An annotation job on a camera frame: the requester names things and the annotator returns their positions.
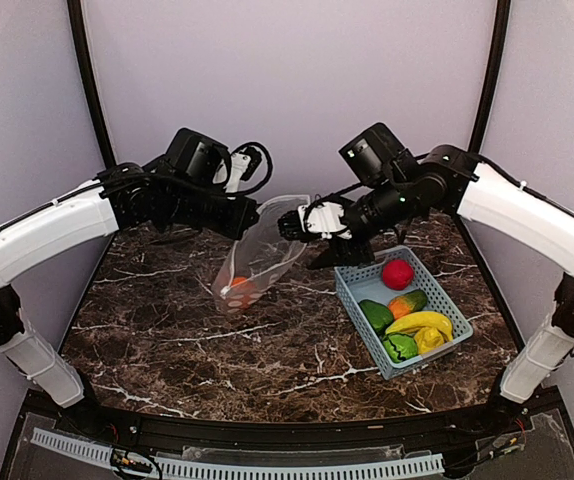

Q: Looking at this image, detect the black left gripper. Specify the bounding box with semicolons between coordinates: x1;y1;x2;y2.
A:
167;182;260;240

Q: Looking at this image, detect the clear dotted zip top bag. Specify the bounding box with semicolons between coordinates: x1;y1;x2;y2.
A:
211;194;310;314

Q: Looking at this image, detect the orange toy orange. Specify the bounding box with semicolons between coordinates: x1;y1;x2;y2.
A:
230;276;256;295

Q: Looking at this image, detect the red toy apple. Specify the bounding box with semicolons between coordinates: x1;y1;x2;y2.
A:
381;259;415;291

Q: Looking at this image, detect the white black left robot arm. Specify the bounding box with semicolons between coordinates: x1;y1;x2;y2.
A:
0;128;273;436

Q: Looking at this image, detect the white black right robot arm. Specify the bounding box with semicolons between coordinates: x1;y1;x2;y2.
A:
298;123;574;434

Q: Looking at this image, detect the light blue perforated basket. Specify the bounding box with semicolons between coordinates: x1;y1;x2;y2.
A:
335;246;473;380

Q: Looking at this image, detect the green toy avocado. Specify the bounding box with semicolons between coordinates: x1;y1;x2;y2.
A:
358;299;394;335

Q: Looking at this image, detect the orange green toy mango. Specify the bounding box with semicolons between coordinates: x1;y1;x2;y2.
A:
388;289;428;320

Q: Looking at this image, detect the yellow toy banana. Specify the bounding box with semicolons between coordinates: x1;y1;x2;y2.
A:
385;311;453;341

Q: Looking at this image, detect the green toy cabbage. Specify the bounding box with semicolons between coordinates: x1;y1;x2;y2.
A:
382;333;418;363

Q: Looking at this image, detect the yellow toy pepper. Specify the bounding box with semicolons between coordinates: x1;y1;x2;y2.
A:
413;327;445;355

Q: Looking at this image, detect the small front circuit board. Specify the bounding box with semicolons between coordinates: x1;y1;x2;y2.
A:
110;450;153;474

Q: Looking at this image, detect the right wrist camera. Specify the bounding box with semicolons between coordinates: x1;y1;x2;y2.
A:
278;201;352;243

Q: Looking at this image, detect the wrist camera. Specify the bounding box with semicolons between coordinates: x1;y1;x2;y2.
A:
221;146;262;193
278;201;352;243

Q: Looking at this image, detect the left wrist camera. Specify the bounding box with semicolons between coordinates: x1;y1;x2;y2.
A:
221;146;262;193

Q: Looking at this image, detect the black front rail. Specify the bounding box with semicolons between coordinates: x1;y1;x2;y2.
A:
26;389;574;472

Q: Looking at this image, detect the light blue cable duct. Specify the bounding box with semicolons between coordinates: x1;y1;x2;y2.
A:
30;427;445;480

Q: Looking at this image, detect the black left corner post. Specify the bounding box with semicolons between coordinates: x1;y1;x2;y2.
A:
66;0;117;169

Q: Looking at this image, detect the black corner post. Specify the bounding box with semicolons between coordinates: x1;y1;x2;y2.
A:
66;0;117;169
468;0;512;153

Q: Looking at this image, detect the black right corner post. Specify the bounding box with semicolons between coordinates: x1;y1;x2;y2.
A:
468;0;512;153

